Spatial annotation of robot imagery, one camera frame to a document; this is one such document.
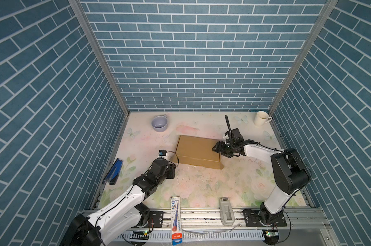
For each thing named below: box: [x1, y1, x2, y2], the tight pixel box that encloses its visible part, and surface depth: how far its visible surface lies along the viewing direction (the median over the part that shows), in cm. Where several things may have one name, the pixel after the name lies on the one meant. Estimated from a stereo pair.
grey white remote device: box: [219, 196, 235, 227], surface depth 75 cm
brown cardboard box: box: [171, 135, 224, 170], surface depth 93 cm
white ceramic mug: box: [254, 110, 273, 127], surface depth 111 cm
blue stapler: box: [101, 157, 123, 186], surface depth 88 cm
